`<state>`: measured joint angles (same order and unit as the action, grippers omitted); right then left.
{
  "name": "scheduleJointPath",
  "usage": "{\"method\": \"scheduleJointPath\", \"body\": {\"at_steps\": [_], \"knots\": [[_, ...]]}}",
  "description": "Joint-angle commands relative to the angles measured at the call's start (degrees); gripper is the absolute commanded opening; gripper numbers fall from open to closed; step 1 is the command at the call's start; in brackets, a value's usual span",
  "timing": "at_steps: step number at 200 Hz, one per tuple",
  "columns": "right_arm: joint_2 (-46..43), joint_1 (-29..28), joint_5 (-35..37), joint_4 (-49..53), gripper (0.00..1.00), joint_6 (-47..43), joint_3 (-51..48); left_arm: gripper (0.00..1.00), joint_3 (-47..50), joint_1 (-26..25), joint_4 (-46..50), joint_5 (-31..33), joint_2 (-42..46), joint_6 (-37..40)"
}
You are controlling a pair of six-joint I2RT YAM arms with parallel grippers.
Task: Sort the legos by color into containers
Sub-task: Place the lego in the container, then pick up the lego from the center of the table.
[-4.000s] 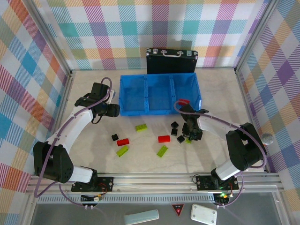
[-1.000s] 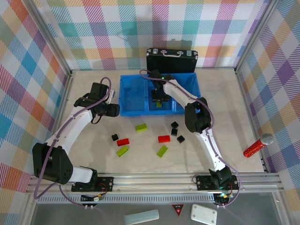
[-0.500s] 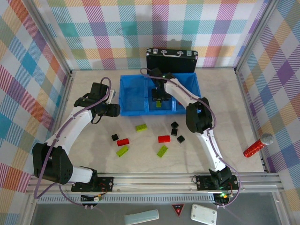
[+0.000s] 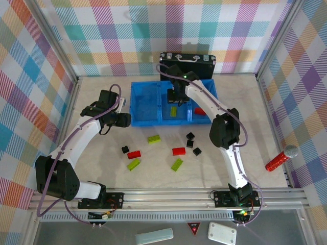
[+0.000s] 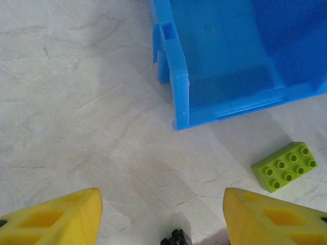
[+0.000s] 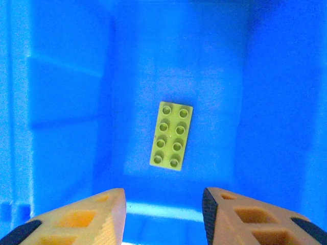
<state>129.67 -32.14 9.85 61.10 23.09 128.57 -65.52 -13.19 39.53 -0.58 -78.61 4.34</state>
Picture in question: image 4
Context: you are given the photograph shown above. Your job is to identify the blue three-compartment plastic bin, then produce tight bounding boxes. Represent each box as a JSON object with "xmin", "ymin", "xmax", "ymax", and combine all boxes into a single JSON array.
[{"xmin": 129, "ymin": 79, "xmax": 219, "ymax": 128}]

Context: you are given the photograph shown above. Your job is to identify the red glitter toy microphone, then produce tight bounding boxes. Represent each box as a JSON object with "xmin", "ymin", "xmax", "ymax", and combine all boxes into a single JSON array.
[{"xmin": 265, "ymin": 144, "xmax": 299, "ymax": 172}]

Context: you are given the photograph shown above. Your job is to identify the small connector board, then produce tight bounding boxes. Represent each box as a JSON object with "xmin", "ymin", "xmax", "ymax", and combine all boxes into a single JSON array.
[
  {"xmin": 232, "ymin": 209, "xmax": 250, "ymax": 223},
  {"xmin": 88, "ymin": 211, "xmax": 113, "ymax": 221}
]

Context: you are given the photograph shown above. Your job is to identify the red triangle sticker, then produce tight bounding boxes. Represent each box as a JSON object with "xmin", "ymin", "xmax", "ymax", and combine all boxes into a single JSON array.
[{"xmin": 187, "ymin": 222, "xmax": 201, "ymax": 234}]

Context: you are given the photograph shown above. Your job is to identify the pale blue rectangular box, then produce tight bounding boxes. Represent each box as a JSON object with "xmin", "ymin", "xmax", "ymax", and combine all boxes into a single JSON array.
[{"xmin": 135, "ymin": 228, "xmax": 174, "ymax": 245}]

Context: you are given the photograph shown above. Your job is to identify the white rectangular plate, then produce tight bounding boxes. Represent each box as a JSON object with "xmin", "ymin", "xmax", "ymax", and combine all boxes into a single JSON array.
[{"xmin": 208, "ymin": 222, "xmax": 237, "ymax": 245}]

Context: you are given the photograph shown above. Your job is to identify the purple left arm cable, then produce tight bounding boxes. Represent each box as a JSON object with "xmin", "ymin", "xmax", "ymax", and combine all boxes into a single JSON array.
[{"xmin": 35, "ymin": 83, "xmax": 122, "ymax": 228}]

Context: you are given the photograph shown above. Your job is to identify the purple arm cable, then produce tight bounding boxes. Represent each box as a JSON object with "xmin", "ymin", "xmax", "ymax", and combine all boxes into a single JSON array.
[
  {"xmin": 35, "ymin": 83, "xmax": 122, "ymax": 228},
  {"xmin": 155, "ymin": 63, "xmax": 263, "ymax": 227}
]

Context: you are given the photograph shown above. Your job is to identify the black case with silver handle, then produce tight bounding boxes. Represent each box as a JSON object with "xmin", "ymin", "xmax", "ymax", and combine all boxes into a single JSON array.
[{"xmin": 158, "ymin": 52, "xmax": 217, "ymax": 82}]

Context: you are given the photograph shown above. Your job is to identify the aluminium frame side bar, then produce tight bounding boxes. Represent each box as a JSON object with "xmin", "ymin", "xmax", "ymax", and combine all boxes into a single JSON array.
[
  {"xmin": 256, "ymin": 73, "xmax": 293, "ymax": 188},
  {"xmin": 21, "ymin": 76, "xmax": 82, "ymax": 245}
]

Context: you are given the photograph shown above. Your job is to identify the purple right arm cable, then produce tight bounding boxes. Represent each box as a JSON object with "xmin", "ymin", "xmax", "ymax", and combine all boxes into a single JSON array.
[{"xmin": 155, "ymin": 63, "xmax": 263, "ymax": 227}]

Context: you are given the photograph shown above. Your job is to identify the aluminium frame post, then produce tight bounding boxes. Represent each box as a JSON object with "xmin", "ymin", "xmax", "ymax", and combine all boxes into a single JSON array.
[
  {"xmin": 30, "ymin": 0, "xmax": 79, "ymax": 83},
  {"xmin": 255, "ymin": 0, "xmax": 306, "ymax": 80}
]

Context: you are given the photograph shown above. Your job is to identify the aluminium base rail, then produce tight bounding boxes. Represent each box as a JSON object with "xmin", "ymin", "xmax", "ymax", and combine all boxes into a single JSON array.
[{"xmin": 30, "ymin": 188, "xmax": 307, "ymax": 214}]

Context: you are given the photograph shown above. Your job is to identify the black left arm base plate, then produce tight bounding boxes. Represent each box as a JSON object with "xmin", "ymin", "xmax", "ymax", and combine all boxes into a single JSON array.
[{"xmin": 78, "ymin": 192, "xmax": 125, "ymax": 209}]

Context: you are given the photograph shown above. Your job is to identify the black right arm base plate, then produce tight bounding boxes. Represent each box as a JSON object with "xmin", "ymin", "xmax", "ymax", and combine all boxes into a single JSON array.
[{"xmin": 213, "ymin": 190, "xmax": 262, "ymax": 208}]

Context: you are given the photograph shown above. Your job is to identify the slotted grey cable duct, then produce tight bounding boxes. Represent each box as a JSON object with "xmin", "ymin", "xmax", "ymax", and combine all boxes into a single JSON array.
[{"xmin": 40, "ymin": 213, "xmax": 236, "ymax": 221}]

